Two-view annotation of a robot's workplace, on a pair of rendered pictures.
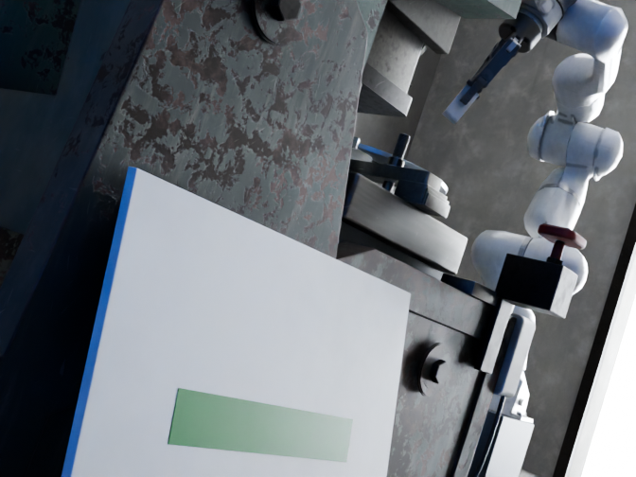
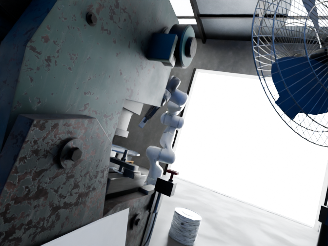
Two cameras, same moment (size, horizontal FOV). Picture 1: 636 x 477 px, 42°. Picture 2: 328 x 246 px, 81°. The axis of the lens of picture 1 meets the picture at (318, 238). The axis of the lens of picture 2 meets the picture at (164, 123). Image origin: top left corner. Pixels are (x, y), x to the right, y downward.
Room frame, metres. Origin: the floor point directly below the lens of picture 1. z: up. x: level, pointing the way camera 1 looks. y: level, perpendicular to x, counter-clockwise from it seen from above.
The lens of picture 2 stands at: (0.28, 0.07, 0.89)
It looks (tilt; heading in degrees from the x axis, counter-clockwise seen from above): 6 degrees up; 343
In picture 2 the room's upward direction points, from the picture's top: 17 degrees clockwise
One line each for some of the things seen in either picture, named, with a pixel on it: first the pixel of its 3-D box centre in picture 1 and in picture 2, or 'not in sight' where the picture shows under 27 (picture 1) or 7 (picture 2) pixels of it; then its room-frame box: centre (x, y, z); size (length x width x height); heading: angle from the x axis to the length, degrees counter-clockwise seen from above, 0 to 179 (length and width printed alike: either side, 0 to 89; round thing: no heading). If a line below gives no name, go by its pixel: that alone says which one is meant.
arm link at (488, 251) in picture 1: (502, 287); (154, 161); (1.82, -0.42, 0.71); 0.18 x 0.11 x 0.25; 62
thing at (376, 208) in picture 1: (296, 203); (91, 167); (1.28, 0.05, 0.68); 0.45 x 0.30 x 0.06; 49
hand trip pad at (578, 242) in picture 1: (556, 255); (171, 177); (1.24, -0.35, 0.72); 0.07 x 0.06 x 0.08; 139
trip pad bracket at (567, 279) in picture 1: (524, 317); (162, 195); (1.25, -0.34, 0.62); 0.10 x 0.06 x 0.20; 49
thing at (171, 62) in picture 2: not in sight; (173, 48); (1.10, -0.13, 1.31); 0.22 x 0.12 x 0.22; 139
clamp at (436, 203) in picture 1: (398, 168); (124, 161); (1.17, -0.08, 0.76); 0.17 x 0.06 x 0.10; 49
